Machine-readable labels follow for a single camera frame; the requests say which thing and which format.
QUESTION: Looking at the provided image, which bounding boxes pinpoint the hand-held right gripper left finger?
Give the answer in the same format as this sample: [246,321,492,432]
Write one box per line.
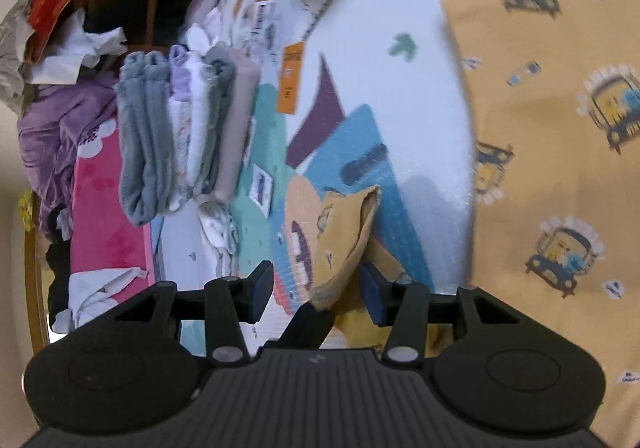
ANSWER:
[112,261,275,366]

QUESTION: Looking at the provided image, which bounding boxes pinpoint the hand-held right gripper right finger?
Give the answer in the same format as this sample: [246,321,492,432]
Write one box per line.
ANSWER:
[360,262,523,365]

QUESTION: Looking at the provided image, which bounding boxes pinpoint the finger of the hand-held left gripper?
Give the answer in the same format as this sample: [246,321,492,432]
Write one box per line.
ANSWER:
[276,301,337,350]

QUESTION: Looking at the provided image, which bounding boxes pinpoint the yellow cartoon print garment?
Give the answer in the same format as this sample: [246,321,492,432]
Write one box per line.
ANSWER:
[311,0,640,448]

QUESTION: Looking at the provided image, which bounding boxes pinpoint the small white folded cloth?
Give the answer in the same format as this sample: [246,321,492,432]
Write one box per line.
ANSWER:
[197,201,242,276]

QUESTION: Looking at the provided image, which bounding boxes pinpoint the white blue picture card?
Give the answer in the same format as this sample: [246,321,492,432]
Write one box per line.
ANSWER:
[250,165,275,219]

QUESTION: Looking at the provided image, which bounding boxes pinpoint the red white playing card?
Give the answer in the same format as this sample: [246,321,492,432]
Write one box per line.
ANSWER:
[242,115,257,165]

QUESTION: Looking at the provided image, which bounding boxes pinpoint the white crumpled garment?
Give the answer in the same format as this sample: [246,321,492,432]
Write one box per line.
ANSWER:
[54,267,151,331]

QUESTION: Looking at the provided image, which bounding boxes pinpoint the beige folded garment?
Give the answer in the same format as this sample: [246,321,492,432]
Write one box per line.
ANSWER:
[215,51,262,205]

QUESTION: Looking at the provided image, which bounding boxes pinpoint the pink flowered blanket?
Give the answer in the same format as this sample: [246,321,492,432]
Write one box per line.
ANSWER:
[70,121,157,326]

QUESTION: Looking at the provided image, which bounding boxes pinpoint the cartoon printed play mat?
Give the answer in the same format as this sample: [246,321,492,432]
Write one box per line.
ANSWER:
[150,0,601,354]

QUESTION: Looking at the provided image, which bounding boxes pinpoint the grey folded pants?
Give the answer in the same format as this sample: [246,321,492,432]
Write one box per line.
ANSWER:
[114,51,175,227]

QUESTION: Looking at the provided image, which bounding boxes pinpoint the black cloth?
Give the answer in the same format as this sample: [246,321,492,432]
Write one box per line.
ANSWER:
[45,228,76,316]

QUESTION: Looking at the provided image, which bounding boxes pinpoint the purple crumpled cloth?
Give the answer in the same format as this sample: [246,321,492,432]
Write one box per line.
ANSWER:
[17,76,121,229]

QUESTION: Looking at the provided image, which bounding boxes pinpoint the pile of white cards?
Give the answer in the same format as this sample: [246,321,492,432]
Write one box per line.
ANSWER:
[239,0,279,52]

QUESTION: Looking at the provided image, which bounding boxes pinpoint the white crumpled cloth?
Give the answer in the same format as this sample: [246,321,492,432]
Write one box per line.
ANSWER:
[27,11,128,85]

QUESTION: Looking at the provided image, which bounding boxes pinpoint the wooden chair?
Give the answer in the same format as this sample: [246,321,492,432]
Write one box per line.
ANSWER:
[85,0,242,54]

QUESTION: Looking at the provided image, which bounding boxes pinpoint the wooden frame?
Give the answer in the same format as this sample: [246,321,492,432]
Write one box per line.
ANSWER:
[22,191,51,354]

